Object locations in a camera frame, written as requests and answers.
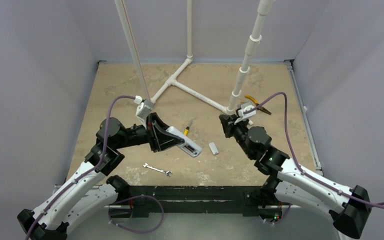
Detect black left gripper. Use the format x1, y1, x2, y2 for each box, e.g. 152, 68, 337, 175
114, 112, 184, 153

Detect white remote control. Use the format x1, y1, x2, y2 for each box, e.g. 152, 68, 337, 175
165, 126, 202, 158

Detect white battery cover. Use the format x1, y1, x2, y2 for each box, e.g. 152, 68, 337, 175
208, 142, 219, 155

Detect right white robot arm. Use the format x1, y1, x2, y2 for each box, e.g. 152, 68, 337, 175
219, 114, 371, 239

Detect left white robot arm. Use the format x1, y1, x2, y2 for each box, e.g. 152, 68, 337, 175
17, 112, 201, 240

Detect silver open-end wrench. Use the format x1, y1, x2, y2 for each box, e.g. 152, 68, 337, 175
142, 163, 173, 177

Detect white jointed vertical pipe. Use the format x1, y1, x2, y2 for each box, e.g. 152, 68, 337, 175
226, 0, 275, 114

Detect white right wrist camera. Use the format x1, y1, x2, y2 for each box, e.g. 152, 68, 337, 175
234, 102, 256, 125

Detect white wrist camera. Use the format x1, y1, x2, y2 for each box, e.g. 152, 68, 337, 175
134, 95, 154, 127
234, 102, 256, 125

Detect yellow handled screwdriver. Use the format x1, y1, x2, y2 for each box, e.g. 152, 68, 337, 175
183, 119, 194, 136

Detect yellow handled pliers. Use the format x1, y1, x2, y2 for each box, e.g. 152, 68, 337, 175
244, 95, 273, 116

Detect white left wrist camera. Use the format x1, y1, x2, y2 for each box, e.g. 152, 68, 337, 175
134, 95, 154, 127

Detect white PVC pipe frame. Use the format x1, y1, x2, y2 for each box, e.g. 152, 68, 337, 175
114, 0, 234, 115

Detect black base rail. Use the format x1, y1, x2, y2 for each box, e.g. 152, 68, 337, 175
106, 175, 284, 222

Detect aluminium frame rail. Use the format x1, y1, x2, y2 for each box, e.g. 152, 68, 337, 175
284, 60, 324, 176

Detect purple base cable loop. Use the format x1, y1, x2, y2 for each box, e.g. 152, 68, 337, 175
107, 194, 164, 234

